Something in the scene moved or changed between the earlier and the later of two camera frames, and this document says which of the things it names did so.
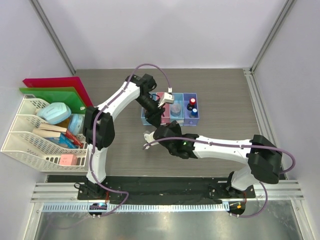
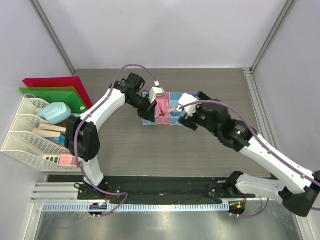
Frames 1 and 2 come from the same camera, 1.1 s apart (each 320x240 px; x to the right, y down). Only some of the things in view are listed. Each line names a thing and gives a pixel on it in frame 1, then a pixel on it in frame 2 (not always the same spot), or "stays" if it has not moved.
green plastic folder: [67, 95] stays
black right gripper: [174, 126] → [189, 121]
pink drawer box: [165, 117] stays
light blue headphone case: [55, 112] stays
